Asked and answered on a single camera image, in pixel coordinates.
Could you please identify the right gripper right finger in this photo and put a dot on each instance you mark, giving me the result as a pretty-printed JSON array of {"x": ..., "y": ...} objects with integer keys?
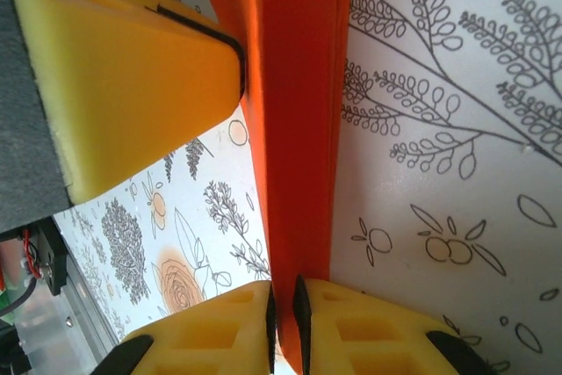
[{"x": 373, "y": 335}]

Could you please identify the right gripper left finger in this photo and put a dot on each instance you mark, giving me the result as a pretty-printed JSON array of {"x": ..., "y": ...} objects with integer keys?
[{"x": 211, "y": 335}]

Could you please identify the orange square paper sheet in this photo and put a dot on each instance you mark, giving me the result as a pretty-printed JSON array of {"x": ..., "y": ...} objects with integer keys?
[{"x": 298, "y": 151}]

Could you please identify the floral patterned table cover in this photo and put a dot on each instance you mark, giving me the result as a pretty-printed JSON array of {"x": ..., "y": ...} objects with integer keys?
[{"x": 439, "y": 173}]

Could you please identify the aluminium mounting rail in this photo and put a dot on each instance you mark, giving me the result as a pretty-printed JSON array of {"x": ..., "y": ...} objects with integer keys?
[{"x": 88, "y": 305}]

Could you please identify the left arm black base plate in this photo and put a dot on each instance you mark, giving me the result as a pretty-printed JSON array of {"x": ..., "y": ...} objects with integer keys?
[{"x": 50, "y": 261}]

